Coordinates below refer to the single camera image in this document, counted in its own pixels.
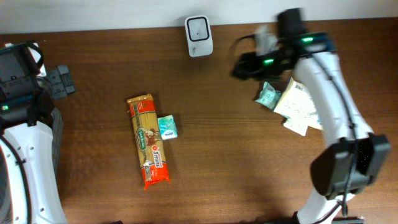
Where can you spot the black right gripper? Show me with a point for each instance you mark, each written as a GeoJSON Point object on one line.
{"type": "Point", "coordinates": [241, 66]}

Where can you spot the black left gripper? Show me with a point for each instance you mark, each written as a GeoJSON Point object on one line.
{"type": "Point", "coordinates": [61, 82]}

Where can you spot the teal wet wipes pack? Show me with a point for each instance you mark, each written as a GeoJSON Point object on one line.
{"type": "Point", "coordinates": [269, 96]}

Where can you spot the pale yellow snack package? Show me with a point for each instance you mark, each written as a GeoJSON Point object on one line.
{"type": "Point", "coordinates": [296, 104]}

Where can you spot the white cream tube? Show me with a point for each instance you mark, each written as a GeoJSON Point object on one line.
{"type": "Point", "coordinates": [296, 126]}

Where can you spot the small teal tissue pack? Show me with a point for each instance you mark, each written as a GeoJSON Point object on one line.
{"type": "Point", "coordinates": [167, 127]}

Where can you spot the orange spaghetti package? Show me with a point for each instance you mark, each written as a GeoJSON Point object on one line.
{"type": "Point", "coordinates": [153, 163]}

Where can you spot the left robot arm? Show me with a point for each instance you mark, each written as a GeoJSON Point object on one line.
{"type": "Point", "coordinates": [31, 134]}

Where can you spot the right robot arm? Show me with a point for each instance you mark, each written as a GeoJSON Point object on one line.
{"type": "Point", "coordinates": [354, 154]}

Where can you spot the white barcode scanner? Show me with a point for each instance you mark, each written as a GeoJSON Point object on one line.
{"type": "Point", "coordinates": [199, 36]}

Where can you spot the grey plastic mesh basket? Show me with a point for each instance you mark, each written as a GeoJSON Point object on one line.
{"type": "Point", "coordinates": [57, 130]}

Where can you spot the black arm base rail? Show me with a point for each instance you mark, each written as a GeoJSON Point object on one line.
{"type": "Point", "coordinates": [350, 220]}

